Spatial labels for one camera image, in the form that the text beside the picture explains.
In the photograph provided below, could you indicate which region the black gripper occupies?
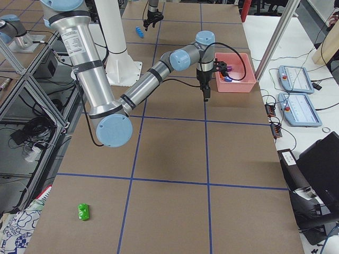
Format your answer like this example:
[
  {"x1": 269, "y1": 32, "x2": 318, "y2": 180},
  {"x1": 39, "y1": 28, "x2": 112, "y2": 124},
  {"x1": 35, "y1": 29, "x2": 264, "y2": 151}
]
[
  {"x1": 196, "y1": 70, "x2": 212, "y2": 102},
  {"x1": 143, "y1": 9, "x2": 163, "y2": 31}
]

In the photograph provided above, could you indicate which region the long blue block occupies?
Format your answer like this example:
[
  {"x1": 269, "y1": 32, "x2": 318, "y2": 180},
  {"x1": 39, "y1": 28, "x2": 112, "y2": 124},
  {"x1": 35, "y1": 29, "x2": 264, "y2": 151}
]
[{"x1": 135, "y1": 26, "x2": 145, "y2": 38}]

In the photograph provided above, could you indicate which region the green block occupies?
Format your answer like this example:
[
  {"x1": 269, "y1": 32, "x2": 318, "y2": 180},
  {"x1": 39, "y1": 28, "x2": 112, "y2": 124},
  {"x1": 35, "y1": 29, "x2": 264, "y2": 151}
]
[{"x1": 77, "y1": 203, "x2": 90, "y2": 221}]

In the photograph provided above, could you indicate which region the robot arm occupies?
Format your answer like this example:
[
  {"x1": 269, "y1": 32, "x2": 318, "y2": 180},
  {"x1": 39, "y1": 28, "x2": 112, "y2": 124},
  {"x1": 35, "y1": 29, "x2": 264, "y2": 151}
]
[
  {"x1": 142, "y1": 0, "x2": 164, "y2": 31},
  {"x1": 41, "y1": 1, "x2": 215, "y2": 147}
]

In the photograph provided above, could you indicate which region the pink plastic box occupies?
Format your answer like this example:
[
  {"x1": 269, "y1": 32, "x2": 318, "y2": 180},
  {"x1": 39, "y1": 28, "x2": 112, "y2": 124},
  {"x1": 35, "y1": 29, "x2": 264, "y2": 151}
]
[{"x1": 215, "y1": 52, "x2": 256, "y2": 93}]

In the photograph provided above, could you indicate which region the upper teach pendant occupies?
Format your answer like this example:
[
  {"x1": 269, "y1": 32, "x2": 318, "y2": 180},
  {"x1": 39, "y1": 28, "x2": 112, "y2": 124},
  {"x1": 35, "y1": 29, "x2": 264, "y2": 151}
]
[{"x1": 278, "y1": 65, "x2": 314, "y2": 94}]

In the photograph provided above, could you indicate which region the teach pendant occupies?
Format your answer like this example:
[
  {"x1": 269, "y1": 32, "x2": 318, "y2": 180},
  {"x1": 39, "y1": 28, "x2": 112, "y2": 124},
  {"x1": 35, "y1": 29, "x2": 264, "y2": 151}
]
[
  {"x1": 278, "y1": 65, "x2": 314, "y2": 94},
  {"x1": 278, "y1": 93, "x2": 322, "y2": 127}
]

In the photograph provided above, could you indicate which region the lower teach pendant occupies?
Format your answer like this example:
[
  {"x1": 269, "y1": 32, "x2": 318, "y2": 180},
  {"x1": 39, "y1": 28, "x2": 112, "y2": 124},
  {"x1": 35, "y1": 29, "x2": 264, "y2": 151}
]
[{"x1": 278, "y1": 93, "x2": 322, "y2": 127}]

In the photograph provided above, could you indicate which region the black laptop device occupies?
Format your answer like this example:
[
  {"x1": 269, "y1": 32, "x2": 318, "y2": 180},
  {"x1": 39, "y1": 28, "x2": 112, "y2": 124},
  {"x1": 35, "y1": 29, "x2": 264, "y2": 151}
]
[{"x1": 278, "y1": 132, "x2": 338, "y2": 245}]

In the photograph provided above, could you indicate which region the patterned cloth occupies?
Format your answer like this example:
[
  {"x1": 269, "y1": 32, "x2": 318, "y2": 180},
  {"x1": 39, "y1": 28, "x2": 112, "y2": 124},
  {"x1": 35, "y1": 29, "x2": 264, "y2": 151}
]
[{"x1": 1, "y1": 199, "x2": 46, "y2": 254}]

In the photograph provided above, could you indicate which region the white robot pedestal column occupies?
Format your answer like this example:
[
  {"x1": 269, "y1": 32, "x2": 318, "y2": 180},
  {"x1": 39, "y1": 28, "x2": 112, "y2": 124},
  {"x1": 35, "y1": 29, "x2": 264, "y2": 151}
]
[{"x1": 95, "y1": 0, "x2": 142, "y2": 87}]

